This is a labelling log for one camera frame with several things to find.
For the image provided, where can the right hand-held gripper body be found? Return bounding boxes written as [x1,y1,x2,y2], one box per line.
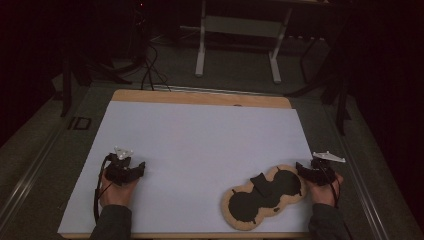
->
[309,151,347,187]

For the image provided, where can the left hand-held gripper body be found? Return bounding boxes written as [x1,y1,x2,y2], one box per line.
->
[104,146,141,186]

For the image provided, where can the wooden three-hole tray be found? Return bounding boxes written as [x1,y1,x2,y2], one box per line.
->
[220,164,308,232]

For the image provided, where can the person's right hand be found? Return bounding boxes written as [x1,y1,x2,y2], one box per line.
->
[304,172,344,208]

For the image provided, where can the person's left hand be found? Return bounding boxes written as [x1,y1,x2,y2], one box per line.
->
[98,169,140,209]

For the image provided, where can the black floor plate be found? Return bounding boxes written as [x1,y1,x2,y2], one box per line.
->
[67,116,93,131]

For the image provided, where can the white table mat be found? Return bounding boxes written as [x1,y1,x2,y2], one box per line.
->
[57,100,322,234]

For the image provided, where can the black stand with angled legs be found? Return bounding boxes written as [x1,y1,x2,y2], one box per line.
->
[284,31,354,137]
[59,49,134,118]

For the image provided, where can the wooden table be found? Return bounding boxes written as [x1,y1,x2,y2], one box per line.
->
[61,88,322,240]

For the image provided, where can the white metal stand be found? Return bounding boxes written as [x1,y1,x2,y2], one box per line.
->
[194,0,294,85]

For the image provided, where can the right hand-held gripper cable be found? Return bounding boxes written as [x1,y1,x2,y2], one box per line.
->
[318,159,342,210]

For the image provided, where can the metal floor rail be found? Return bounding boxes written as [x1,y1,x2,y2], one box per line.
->
[0,116,78,228]
[324,99,393,240]

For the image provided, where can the black floor cables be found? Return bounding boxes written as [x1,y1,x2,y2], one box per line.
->
[140,42,172,92]

